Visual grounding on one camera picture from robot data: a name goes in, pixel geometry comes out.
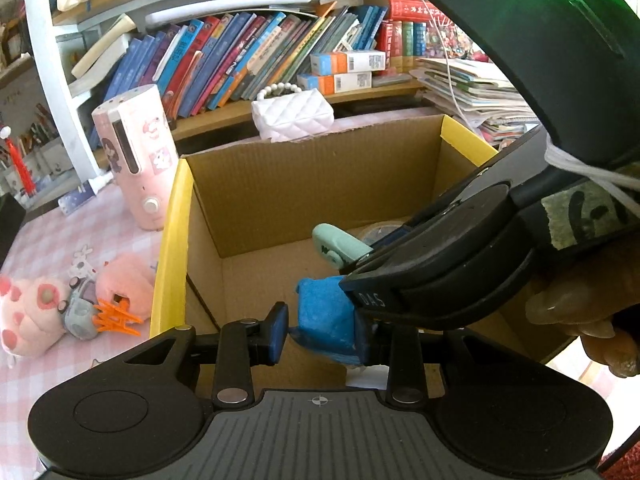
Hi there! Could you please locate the small spray bottle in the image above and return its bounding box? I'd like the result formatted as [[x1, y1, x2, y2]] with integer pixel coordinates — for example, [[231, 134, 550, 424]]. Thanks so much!
[[57, 172, 118, 216]]

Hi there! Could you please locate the grey toy car keychain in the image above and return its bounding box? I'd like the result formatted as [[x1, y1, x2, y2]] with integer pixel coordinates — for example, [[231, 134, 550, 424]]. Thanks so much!
[[60, 245, 101, 341]]

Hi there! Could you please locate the white quilted purse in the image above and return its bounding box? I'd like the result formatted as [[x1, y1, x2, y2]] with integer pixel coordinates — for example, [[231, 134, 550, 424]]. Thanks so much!
[[251, 82, 335, 142]]

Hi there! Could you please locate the roll of clear tape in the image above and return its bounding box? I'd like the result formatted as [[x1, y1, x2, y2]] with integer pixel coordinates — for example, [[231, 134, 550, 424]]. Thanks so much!
[[360, 221, 406, 244]]

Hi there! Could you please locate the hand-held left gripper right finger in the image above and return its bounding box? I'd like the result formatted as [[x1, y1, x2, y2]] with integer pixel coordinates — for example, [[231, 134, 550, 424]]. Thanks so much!
[[354, 311, 547, 407]]

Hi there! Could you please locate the white cord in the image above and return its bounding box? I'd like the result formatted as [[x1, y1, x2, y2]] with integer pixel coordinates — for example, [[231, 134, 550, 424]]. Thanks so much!
[[544, 141, 640, 192]]

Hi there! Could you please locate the pen holder with pens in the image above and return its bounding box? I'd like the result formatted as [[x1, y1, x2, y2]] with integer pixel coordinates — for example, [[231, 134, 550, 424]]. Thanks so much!
[[22, 102, 73, 183]]

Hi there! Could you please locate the black case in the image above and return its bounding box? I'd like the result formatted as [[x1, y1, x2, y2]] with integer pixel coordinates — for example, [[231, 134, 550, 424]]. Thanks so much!
[[0, 192, 27, 261]]

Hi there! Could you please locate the stack of papers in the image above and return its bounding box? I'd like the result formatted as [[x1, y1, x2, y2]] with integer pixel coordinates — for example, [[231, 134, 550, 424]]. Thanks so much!
[[412, 55, 541, 148]]

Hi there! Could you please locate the pink humidifier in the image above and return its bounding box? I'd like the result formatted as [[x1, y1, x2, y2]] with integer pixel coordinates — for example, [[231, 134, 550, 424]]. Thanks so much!
[[91, 85, 178, 231]]

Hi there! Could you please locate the peach plush toy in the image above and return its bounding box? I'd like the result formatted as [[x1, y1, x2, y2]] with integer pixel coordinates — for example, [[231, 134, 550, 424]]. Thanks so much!
[[95, 252, 160, 321]]

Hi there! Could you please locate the white hanging cable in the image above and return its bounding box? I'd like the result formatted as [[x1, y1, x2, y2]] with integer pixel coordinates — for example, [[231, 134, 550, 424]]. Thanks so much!
[[395, 0, 473, 128]]

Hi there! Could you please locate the orange hair clip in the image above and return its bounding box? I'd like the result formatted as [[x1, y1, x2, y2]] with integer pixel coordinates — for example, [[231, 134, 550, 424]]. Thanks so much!
[[92, 299, 143, 337]]

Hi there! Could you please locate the colourful acrylic stand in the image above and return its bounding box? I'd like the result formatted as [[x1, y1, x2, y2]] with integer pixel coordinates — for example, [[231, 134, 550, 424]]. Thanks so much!
[[425, 10, 488, 61]]

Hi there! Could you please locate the white bookshelf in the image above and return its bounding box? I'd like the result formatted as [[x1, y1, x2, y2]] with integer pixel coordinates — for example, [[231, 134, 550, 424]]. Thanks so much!
[[22, 0, 451, 181]]

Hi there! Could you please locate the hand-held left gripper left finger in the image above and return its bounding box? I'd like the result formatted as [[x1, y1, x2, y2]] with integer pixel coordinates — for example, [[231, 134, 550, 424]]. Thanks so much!
[[122, 301, 290, 408]]

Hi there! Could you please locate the row of leaning books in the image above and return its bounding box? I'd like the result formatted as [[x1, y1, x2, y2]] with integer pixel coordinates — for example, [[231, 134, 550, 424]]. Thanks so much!
[[102, 0, 481, 121]]

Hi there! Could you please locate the red tassel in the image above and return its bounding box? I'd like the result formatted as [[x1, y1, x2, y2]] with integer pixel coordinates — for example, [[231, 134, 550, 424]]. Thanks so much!
[[0, 125, 38, 198]]

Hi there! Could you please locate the cream curled book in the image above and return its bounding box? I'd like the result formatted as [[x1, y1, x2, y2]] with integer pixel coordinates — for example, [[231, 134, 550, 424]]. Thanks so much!
[[70, 12, 136, 81]]

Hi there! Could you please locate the pink paw plush toy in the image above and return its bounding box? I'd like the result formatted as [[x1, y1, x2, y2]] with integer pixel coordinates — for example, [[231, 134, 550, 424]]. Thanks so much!
[[0, 275, 68, 358]]

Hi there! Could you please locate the orange and white carton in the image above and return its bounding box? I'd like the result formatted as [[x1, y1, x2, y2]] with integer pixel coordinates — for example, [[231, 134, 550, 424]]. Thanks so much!
[[310, 51, 388, 75], [297, 71, 373, 95]]

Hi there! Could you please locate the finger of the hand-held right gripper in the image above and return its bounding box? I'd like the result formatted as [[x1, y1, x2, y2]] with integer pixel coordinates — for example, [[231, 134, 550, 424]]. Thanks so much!
[[356, 204, 452, 267]]

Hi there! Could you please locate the yellow cardboard box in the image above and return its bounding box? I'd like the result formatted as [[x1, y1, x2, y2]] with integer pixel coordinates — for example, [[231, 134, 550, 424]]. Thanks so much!
[[149, 114, 586, 401]]

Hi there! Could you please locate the white paper roll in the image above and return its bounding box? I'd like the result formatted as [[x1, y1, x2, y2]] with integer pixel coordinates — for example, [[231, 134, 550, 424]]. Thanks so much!
[[145, 0, 313, 28]]

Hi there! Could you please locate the white charger adapter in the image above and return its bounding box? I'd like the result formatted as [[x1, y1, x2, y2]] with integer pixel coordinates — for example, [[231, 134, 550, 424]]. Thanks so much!
[[345, 366, 390, 390]]

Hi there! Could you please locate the person's right hand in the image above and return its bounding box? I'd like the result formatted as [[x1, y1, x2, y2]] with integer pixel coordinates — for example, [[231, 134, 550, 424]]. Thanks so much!
[[525, 244, 640, 379]]

